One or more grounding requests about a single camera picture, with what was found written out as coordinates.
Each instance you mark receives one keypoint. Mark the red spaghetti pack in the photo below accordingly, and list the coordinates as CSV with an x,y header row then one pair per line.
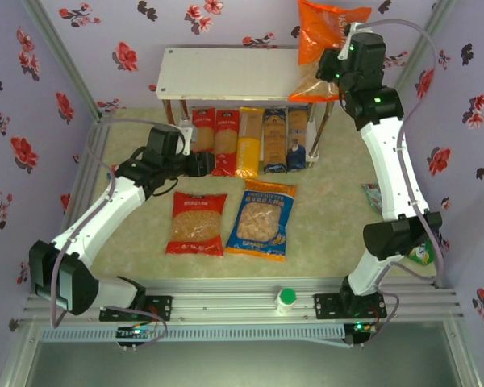
x,y
226,137
203,133

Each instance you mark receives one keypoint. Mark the yellow spaghetti pack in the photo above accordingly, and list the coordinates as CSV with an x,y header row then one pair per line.
x,y
248,157

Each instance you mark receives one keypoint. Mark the red macaroni bag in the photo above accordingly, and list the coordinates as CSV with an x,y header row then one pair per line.
x,y
195,225

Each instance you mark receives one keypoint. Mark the wide blue spaghetti pack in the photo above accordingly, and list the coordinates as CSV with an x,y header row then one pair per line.
x,y
275,137

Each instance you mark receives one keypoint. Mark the blue orange pasta bag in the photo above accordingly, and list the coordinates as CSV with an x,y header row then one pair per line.
x,y
262,221

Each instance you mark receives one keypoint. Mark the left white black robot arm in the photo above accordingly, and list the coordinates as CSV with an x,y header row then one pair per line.
x,y
88,234

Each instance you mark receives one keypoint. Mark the white two-tier shelf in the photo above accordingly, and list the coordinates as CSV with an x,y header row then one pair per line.
x,y
226,72

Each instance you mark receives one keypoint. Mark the brown spaghetti packet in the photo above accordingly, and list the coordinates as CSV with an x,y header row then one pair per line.
x,y
297,133

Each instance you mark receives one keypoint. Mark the green red candy bag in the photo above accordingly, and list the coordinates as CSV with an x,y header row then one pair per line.
x,y
371,197

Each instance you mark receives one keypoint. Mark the white bottle green cap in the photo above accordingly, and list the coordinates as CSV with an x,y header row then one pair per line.
x,y
286,300

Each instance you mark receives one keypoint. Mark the green yellow candy bag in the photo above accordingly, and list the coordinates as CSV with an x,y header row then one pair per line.
x,y
423,254

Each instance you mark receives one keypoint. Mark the small electronics board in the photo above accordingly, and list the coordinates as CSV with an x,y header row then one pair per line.
x,y
359,326
137,331

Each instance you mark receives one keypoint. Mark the grey metal panel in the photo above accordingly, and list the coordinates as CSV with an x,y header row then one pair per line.
x,y
242,367

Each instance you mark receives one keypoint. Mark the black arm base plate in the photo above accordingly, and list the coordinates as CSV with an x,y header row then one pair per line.
x,y
163,308
324,306

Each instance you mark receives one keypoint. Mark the aluminium extrusion frame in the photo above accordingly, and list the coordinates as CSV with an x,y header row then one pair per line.
x,y
226,308

